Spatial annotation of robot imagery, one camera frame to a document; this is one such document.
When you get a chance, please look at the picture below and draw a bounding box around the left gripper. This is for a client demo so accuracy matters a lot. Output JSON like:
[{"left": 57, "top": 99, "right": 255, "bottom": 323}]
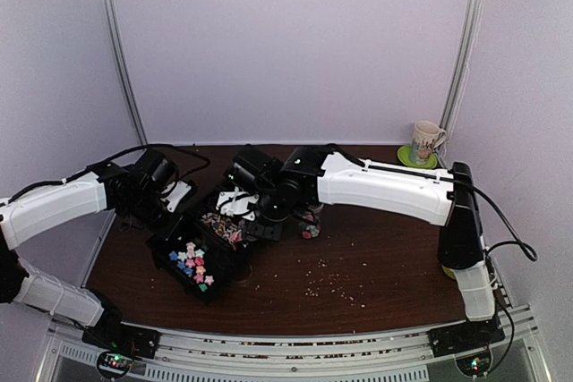
[{"left": 121, "top": 189, "right": 185, "bottom": 242}]

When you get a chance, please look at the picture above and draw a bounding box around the black three-compartment candy bin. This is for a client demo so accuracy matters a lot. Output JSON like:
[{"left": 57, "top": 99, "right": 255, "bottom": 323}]
[{"left": 147, "top": 181, "right": 256, "bottom": 304}]

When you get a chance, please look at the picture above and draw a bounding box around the clear plastic jar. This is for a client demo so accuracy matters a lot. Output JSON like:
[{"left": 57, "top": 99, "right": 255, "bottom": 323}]
[{"left": 298, "top": 206, "right": 323, "bottom": 240}]

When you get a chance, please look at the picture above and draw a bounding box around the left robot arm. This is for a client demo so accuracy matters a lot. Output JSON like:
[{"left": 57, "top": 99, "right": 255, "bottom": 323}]
[{"left": 1, "top": 149, "right": 194, "bottom": 350}]

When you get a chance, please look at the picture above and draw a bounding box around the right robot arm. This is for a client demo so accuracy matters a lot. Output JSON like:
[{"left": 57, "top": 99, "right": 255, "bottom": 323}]
[{"left": 225, "top": 144, "right": 495, "bottom": 348}]

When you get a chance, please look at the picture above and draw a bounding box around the star candies pile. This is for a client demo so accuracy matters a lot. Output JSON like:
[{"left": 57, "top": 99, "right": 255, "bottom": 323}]
[{"left": 168, "top": 242, "right": 215, "bottom": 293}]

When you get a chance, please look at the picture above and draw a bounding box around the swirl lollipops pile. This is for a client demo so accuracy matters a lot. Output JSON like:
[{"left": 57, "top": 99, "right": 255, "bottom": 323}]
[{"left": 201, "top": 212, "right": 246, "bottom": 247}]

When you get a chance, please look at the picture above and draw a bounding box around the clear jar lid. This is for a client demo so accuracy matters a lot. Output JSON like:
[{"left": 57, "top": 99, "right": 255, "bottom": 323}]
[{"left": 238, "top": 265, "right": 253, "bottom": 285}]

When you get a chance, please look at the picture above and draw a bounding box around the green saucer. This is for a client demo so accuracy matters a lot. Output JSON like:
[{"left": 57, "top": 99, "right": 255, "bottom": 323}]
[{"left": 397, "top": 145, "right": 439, "bottom": 169}]

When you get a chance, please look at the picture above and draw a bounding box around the cream patterned mug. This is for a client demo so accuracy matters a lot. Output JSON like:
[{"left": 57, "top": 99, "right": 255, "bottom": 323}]
[{"left": 411, "top": 121, "right": 447, "bottom": 153}]

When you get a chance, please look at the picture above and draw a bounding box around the green bowl with red lid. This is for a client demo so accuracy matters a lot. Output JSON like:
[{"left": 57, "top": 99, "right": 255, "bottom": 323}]
[{"left": 441, "top": 266, "right": 456, "bottom": 280}]

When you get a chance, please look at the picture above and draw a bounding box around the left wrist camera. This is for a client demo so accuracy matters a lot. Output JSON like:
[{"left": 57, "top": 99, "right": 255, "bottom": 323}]
[{"left": 160, "top": 180, "right": 196, "bottom": 213}]

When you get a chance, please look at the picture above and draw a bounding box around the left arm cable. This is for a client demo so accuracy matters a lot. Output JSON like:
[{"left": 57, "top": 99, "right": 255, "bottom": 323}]
[{"left": 0, "top": 143, "right": 212, "bottom": 204}]

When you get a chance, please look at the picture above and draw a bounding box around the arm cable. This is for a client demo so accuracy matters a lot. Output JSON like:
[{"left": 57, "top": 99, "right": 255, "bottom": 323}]
[
  {"left": 0, "top": 143, "right": 212, "bottom": 204},
  {"left": 447, "top": 178, "right": 539, "bottom": 263}
]

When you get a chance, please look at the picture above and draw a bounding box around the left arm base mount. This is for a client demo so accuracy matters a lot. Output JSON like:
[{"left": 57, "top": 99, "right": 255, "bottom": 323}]
[{"left": 73, "top": 290, "right": 160, "bottom": 381}]

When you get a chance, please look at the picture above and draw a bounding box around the front aluminium rail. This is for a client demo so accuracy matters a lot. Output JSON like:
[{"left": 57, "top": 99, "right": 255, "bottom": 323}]
[{"left": 47, "top": 305, "right": 538, "bottom": 382}]

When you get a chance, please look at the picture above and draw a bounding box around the left aluminium frame post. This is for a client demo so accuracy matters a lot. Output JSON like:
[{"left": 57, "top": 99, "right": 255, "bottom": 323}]
[{"left": 102, "top": 0, "right": 148, "bottom": 144}]

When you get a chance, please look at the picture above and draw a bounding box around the aluminium frame post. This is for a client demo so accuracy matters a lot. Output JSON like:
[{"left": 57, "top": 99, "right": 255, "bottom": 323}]
[
  {"left": 440, "top": 0, "right": 483, "bottom": 137},
  {"left": 102, "top": 0, "right": 148, "bottom": 144}
]

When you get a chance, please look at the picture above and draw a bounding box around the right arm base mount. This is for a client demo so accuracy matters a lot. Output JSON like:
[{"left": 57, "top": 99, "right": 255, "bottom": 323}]
[{"left": 428, "top": 316, "right": 506, "bottom": 379}]

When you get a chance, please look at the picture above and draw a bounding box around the right aluminium frame post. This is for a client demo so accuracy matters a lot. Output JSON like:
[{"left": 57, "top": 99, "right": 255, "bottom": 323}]
[{"left": 440, "top": 0, "right": 483, "bottom": 137}]

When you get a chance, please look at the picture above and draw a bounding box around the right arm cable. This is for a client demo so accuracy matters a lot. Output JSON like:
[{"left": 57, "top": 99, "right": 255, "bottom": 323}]
[{"left": 447, "top": 178, "right": 539, "bottom": 263}]

